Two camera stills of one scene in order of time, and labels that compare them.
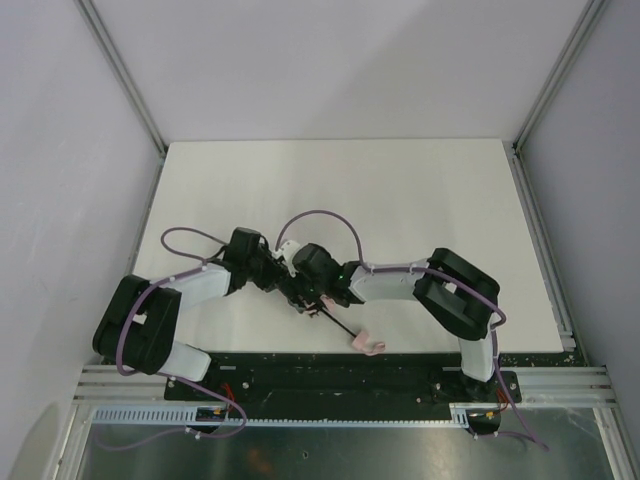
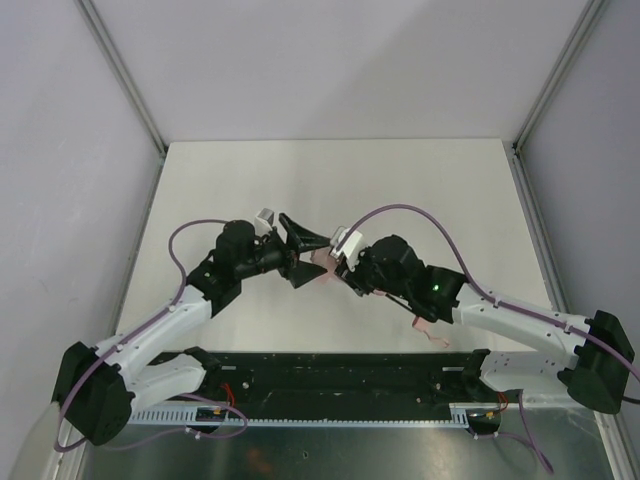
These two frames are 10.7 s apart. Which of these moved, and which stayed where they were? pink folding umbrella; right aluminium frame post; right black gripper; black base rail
Moved: right black gripper; pink folding umbrella
Stayed: right aluminium frame post; black base rail
